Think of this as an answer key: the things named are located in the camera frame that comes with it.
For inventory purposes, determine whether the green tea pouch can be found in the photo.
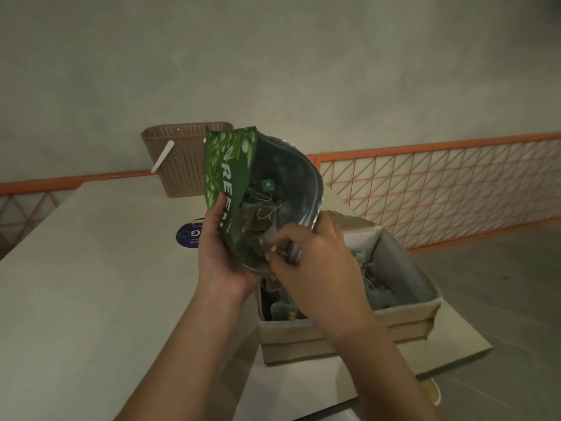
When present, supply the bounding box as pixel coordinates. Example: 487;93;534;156
203;125;325;277

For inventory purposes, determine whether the brown perforated plastic basket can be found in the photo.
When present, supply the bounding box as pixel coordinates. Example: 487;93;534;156
140;121;234;199

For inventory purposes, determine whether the person's right hand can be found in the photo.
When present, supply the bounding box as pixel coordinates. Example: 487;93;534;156
265;210;378;347

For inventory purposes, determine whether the beige fabric storage box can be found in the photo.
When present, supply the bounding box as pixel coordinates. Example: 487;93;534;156
256;210;442;367

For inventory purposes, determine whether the pile of green tea bags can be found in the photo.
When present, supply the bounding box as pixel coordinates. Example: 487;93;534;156
236;170;303;268
261;249;400;322

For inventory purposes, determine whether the round blue sticker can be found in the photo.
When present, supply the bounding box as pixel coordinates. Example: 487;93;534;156
176;221;205;249

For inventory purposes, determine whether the orange metal mesh fence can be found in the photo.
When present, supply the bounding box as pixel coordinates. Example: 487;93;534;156
0;132;561;255

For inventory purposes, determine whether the person's left hand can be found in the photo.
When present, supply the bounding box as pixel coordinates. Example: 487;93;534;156
196;195;264;303

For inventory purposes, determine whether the person's right forearm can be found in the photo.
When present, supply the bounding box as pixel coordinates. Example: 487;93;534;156
333;319;444;421

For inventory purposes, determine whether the person's left forearm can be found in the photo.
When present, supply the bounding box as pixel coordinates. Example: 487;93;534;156
113;280;251;421

